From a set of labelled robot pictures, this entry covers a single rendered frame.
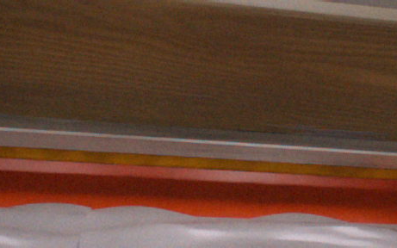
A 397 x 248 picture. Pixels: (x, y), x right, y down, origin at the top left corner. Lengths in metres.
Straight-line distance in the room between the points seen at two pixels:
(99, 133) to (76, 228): 0.04
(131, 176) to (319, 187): 0.11
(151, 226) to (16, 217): 0.06
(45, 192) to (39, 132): 0.04
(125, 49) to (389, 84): 0.13
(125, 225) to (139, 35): 0.09
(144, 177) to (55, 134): 0.06
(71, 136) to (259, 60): 0.10
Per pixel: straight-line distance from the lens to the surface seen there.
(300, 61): 0.19
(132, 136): 0.18
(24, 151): 0.23
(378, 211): 0.24
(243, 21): 0.18
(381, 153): 0.22
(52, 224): 0.19
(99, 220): 0.19
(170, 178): 0.22
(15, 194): 0.22
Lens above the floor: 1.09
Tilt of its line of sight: 28 degrees down
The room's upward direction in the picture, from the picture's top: 8 degrees clockwise
